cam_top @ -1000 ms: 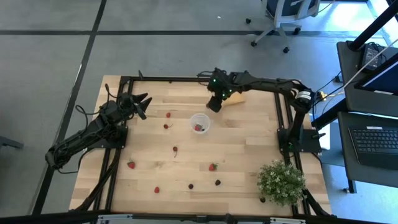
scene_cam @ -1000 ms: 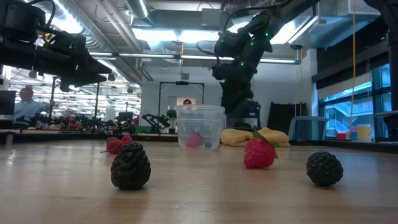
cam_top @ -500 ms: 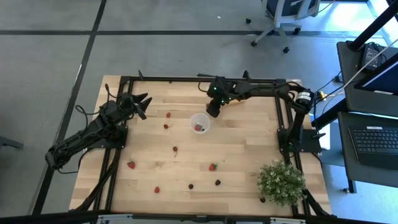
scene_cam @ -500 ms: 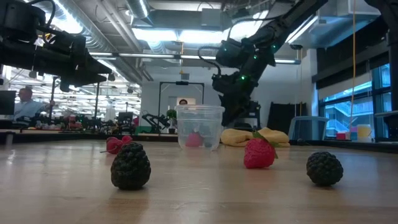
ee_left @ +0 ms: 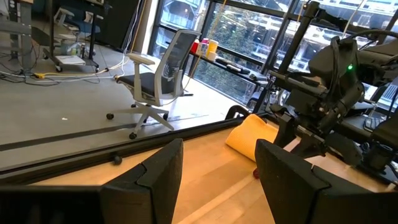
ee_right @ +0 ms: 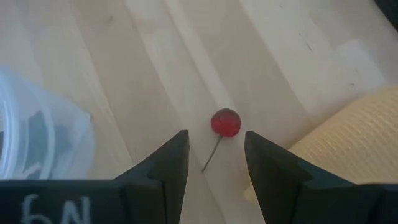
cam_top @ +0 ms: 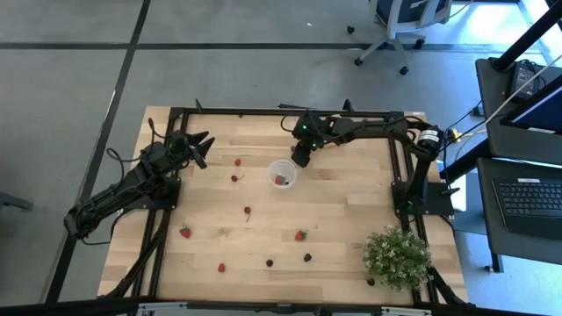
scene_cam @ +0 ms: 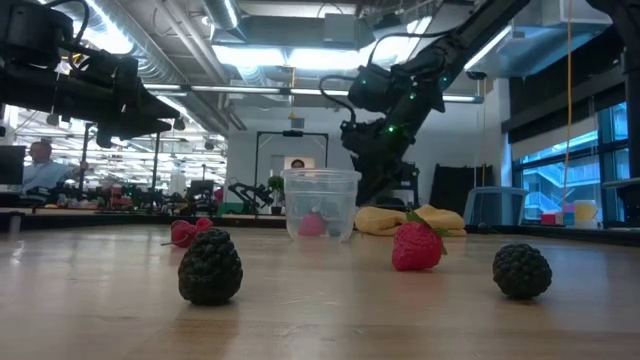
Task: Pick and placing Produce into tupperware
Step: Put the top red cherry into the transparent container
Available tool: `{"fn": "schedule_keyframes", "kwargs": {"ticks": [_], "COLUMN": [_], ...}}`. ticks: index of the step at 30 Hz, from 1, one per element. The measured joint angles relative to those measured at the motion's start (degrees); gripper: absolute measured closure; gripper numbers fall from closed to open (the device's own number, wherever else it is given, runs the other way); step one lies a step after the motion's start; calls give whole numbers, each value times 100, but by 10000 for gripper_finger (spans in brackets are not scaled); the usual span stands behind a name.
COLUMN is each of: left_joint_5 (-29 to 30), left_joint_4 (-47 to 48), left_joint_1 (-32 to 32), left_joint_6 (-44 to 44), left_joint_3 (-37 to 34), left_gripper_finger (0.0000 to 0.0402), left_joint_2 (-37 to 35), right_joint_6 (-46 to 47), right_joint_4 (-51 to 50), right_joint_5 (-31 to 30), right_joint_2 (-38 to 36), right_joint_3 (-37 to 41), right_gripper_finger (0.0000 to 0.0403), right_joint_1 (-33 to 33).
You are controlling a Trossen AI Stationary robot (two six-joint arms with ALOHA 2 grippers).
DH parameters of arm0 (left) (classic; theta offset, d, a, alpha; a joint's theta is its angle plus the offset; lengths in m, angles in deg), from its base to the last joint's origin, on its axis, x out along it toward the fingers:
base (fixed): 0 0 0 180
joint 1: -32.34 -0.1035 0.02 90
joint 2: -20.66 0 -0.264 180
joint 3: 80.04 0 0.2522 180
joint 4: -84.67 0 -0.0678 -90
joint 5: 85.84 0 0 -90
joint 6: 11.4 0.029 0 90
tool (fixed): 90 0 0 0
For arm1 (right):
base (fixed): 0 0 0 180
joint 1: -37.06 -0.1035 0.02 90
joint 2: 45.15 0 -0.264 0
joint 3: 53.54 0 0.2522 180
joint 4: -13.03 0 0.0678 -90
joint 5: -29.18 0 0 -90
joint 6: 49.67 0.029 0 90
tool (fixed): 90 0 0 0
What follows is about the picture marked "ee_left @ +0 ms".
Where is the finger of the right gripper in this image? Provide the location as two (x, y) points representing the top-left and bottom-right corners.
(324, 133), (363, 166)
(269, 104), (299, 149)

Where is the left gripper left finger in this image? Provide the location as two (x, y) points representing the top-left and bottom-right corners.
(0, 138), (185, 224)

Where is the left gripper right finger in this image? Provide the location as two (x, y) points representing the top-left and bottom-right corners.
(254, 139), (398, 224)

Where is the folded yellow cloth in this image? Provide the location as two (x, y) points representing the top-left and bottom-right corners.
(224, 113), (280, 163)

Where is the black window ledge shelf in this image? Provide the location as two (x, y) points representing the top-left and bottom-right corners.
(188, 51), (269, 88)

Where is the yellow container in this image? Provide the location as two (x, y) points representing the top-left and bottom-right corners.
(205, 39), (220, 58)

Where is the pink and white container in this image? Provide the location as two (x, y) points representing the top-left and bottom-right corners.
(198, 37), (210, 57)

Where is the white office chair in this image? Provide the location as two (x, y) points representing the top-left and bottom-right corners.
(106, 29), (203, 141)

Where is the white rolling cart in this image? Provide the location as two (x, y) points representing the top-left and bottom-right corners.
(43, 0), (105, 73)

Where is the grey workbench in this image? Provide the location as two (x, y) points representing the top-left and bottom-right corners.
(0, 0), (35, 74)

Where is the black table frame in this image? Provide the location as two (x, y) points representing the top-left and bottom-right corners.
(0, 105), (274, 187)

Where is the black rig post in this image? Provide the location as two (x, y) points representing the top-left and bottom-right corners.
(260, 0), (322, 114)

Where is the yellow hanging cable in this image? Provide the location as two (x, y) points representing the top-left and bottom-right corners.
(185, 0), (228, 91)

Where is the floor cable bundle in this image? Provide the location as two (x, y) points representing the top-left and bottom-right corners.
(0, 54), (134, 86)

